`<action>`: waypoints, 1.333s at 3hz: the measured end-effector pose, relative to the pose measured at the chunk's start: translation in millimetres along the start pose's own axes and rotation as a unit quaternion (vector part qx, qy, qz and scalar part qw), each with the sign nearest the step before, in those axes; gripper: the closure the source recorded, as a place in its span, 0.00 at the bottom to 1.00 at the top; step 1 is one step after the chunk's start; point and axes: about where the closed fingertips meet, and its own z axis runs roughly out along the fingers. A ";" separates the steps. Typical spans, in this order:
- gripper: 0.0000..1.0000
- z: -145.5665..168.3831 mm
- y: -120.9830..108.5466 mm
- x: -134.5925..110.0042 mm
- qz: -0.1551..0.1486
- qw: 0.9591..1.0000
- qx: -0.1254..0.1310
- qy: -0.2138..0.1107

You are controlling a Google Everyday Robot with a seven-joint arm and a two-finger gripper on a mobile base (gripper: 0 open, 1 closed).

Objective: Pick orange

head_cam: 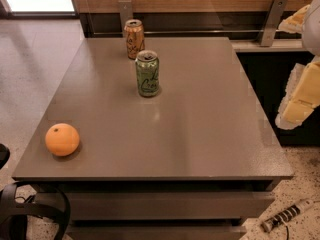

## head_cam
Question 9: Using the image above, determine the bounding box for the right metal bracket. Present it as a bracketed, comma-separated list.
[258, 0, 288, 47]

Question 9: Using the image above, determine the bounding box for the metal bracket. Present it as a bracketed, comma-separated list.
[258, 0, 288, 47]
[118, 0, 133, 36]

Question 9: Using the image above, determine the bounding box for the orange soda can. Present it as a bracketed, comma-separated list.
[124, 19, 145, 59]

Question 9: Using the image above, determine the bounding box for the metal rail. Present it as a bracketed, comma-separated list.
[93, 28, 284, 37]

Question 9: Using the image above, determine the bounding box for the green soda can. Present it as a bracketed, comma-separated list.
[135, 50, 160, 97]

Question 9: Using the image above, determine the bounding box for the grey drawer cabinet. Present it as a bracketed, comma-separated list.
[13, 38, 293, 240]

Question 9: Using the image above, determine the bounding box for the white power strip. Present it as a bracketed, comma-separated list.
[261, 199, 314, 233]

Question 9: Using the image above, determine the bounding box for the left metal bracket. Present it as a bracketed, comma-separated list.
[118, 0, 133, 36]

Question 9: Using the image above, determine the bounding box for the black round object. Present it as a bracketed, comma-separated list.
[0, 144, 10, 169]

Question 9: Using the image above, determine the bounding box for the orange fruit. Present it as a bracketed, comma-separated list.
[45, 123, 80, 156]

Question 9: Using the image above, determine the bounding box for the black headset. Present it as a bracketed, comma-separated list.
[0, 182, 71, 240]

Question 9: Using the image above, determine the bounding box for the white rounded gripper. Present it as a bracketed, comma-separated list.
[275, 0, 320, 130]

